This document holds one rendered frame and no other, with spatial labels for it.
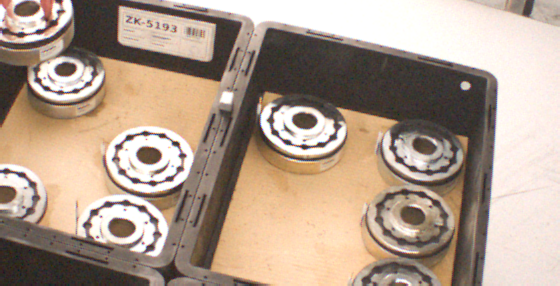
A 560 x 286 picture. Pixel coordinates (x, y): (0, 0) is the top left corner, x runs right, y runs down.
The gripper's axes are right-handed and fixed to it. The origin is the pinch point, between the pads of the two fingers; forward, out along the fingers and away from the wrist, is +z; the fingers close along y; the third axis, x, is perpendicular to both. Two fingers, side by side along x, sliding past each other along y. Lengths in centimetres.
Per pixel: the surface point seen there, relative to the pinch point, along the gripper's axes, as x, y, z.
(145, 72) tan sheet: 15.9, 8.4, 22.0
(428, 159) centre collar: 8.5, 44.8, 19.4
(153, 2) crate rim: 18.0, 8.7, 12.1
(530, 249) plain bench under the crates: 13, 62, 37
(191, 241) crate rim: -16.3, 23.4, 11.6
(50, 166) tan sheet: -3.4, 2.4, 21.2
